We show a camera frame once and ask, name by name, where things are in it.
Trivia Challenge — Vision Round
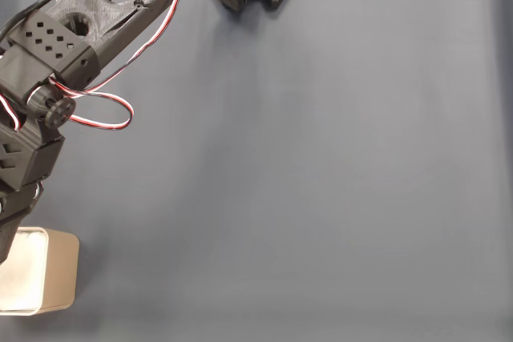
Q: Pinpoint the beige box with white rim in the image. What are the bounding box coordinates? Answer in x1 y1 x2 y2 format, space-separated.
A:
0 226 80 316

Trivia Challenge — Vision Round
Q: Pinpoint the white padding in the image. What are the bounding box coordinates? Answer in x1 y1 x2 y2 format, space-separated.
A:
0 229 45 311

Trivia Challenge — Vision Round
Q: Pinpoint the white red servo cable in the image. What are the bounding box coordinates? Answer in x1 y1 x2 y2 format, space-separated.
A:
49 0 201 132

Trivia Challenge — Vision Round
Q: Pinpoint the grey table mat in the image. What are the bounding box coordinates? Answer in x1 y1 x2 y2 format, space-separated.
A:
0 0 513 342

